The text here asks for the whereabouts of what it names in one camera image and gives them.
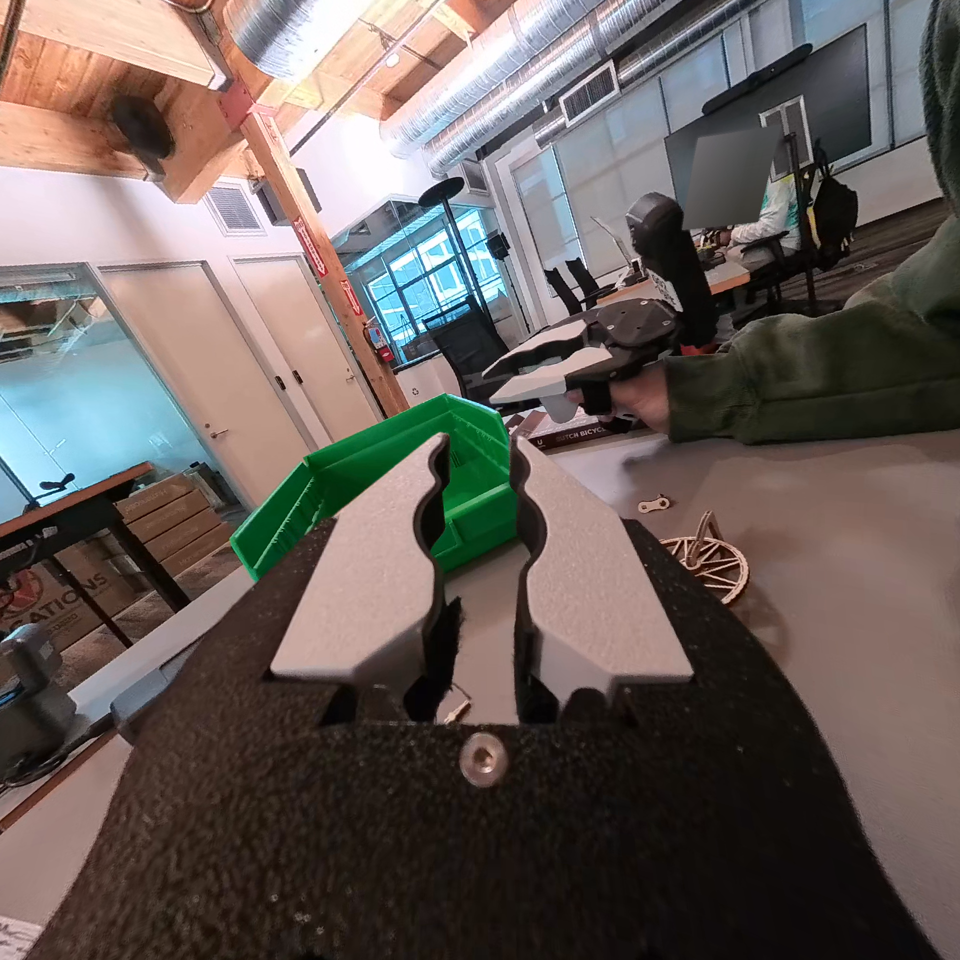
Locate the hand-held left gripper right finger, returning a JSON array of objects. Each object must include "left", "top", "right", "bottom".
[{"left": 508, "top": 436, "right": 696, "bottom": 714}]

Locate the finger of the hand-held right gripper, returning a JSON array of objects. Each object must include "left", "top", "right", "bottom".
[
  {"left": 482, "top": 318, "right": 597, "bottom": 381},
  {"left": 487, "top": 347, "right": 615, "bottom": 426}
]

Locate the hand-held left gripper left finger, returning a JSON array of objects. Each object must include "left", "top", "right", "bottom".
[{"left": 268, "top": 432, "right": 463, "bottom": 710}]

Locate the green plastic bin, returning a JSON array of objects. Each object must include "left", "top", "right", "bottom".
[{"left": 230, "top": 393, "right": 520, "bottom": 584}]

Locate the person's right forearm green sleeve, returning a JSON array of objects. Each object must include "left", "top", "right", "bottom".
[{"left": 663, "top": 216, "right": 960, "bottom": 446}]

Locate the grey desk clamp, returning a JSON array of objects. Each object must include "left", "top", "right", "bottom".
[{"left": 110, "top": 658, "right": 190, "bottom": 745}]

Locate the grey desk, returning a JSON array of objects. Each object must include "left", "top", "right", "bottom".
[{"left": 0, "top": 408, "right": 960, "bottom": 960}]

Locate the person's right hand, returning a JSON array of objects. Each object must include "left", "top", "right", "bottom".
[{"left": 610, "top": 358, "right": 674, "bottom": 438}]

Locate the black mesh office chair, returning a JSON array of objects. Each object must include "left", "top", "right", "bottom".
[{"left": 421, "top": 295, "right": 520, "bottom": 411}]

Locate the dark model kit box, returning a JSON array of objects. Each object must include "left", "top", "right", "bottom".
[{"left": 503, "top": 408, "right": 666, "bottom": 452}]

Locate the wooden meeting table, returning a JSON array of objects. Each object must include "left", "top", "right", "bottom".
[{"left": 615, "top": 253, "right": 760, "bottom": 303}]

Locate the white recycling bin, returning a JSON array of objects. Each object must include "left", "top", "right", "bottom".
[{"left": 393, "top": 358, "right": 453, "bottom": 415}]

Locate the wooden model wheel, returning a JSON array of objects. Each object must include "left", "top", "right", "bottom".
[{"left": 659, "top": 510, "right": 753, "bottom": 606}]

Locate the flat cardboard box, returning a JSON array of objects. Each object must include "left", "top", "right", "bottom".
[
  {"left": 114, "top": 474, "right": 198, "bottom": 520},
  {"left": 141, "top": 520, "right": 235, "bottom": 565},
  {"left": 126, "top": 502, "right": 213, "bottom": 543}
]

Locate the black floor lamp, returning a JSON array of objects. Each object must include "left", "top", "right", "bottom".
[{"left": 417, "top": 177, "right": 493, "bottom": 336}]

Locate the black backpack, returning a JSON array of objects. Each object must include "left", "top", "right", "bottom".
[{"left": 811, "top": 148, "right": 861, "bottom": 261}]

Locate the white door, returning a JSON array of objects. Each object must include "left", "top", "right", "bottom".
[
  {"left": 97, "top": 259, "right": 336, "bottom": 513},
  {"left": 228, "top": 254, "right": 386, "bottom": 445}
]

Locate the white vent grille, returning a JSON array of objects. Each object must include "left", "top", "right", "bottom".
[
  {"left": 201, "top": 179, "right": 268, "bottom": 238},
  {"left": 558, "top": 59, "right": 621, "bottom": 129}
]

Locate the black video bar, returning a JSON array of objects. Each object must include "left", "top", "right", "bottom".
[{"left": 700, "top": 42, "right": 816, "bottom": 115}]

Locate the printed cardboard box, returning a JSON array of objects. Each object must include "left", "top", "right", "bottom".
[{"left": 0, "top": 538, "right": 155, "bottom": 665}]

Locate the wooden top work table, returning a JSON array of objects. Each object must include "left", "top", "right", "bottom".
[{"left": 0, "top": 460, "right": 193, "bottom": 655}]

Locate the grey boxy device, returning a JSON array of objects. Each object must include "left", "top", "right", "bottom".
[{"left": 0, "top": 625, "right": 81, "bottom": 783}]

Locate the person's green hoodie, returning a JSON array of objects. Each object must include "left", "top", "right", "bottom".
[{"left": 918, "top": 0, "right": 960, "bottom": 220}]

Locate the illustrated instruction booklet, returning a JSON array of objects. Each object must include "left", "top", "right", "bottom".
[{"left": 0, "top": 914, "right": 44, "bottom": 960}]

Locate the wooden support post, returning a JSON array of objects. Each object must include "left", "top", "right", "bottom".
[{"left": 237, "top": 103, "right": 413, "bottom": 420}]

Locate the silver ventilation duct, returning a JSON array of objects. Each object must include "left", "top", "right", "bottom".
[
  {"left": 377, "top": 0, "right": 755, "bottom": 175},
  {"left": 223, "top": 0, "right": 380, "bottom": 82}
]

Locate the black wall speaker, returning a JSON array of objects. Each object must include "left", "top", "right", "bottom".
[{"left": 253, "top": 167, "right": 324, "bottom": 227}]

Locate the large dark wall screen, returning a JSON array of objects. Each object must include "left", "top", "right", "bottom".
[{"left": 663, "top": 22, "right": 876, "bottom": 228}]

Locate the black cable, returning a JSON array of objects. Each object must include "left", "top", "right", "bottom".
[{"left": 0, "top": 718, "right": 115, "bottom": 790}]

